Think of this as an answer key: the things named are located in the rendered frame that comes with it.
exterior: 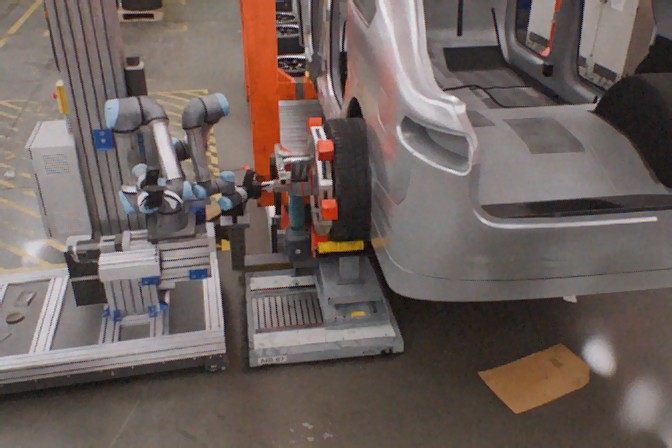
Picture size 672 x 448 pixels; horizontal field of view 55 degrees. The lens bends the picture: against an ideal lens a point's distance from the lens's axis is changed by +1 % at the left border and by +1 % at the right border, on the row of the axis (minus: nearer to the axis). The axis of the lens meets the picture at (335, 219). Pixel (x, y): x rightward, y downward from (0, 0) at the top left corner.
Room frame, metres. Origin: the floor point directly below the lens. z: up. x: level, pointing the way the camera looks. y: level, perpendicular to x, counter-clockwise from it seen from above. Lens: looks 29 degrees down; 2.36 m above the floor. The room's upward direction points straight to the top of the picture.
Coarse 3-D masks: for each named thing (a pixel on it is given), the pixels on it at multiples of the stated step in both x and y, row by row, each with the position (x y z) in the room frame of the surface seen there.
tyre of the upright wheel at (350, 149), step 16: (336, 128) 3.05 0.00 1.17; (352, 128) 3.06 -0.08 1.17; (336, 144) 2.95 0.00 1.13; (352, 144) 2.95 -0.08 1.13; (336, 160) 2.88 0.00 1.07; (352, 160) 2.88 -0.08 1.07; (368, 160) 2.89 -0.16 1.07; (336, 176) 2.85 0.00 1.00; (352, 176) 2.83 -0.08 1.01; (368, 176) 2.84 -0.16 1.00; (352, 192) 2.80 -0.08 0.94; (368, 192) 2.82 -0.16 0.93; (352, 208) 2.79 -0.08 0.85; (368, 208) 2.80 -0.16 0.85; (336, 224) 2.84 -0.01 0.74; (352, 224) 2.81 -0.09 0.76; (368, 224) 2.82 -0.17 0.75; (336, 240) 2.90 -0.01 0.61; (352, 240) 2.94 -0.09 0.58
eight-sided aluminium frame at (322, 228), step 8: (312, 128) 3.19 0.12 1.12; (320, 128) 3.18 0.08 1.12; (312, 136) 3.12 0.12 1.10; (320, 136) 3.13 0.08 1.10; (320, 168) 2.89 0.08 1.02; (328, 168) 2.90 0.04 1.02; (320, 176) 2.86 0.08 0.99; (328, 176) 2.87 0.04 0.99; (320, 184) 2.83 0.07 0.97; (328, 184) 2.84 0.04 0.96; (320, 192) 2.83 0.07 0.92; (328, 192) 2.84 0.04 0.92; (312, 200) 3.24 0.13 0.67; (320, 200) 2.83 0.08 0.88; (312, 208) 3.20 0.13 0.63; (312, 216) 3.16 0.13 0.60; (320, 216) 2.83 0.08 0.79; (320, 224) 2.83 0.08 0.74; (328, 224) 2.84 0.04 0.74; (320, 232) 2.94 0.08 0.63; (328, 232) 2.95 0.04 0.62
